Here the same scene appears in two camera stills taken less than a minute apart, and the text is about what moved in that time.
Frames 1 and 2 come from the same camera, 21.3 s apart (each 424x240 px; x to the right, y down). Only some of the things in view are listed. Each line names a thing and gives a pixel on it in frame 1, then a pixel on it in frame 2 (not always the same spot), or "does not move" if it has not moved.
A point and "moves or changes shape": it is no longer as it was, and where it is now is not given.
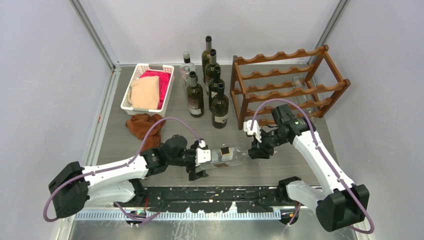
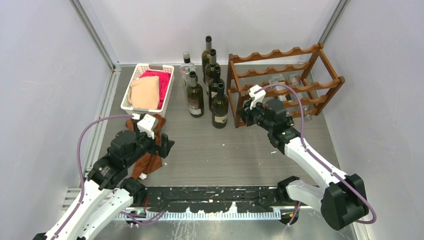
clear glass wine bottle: (299, 89) moves or changes shape
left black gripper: (191, 169) -> (162, 149)
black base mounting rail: (207, 199) does not move
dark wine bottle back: (206, 55) does not move
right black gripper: (260, 150) -> (246, 114)
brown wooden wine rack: (303, 83) does not move
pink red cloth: (164, 79) does not move
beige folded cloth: (144, 93) does not move
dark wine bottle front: (220, 108) does not move
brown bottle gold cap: (195, 97) does not move
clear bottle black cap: (186, 68) does not move
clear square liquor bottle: (223, 157) -> (279, 79)
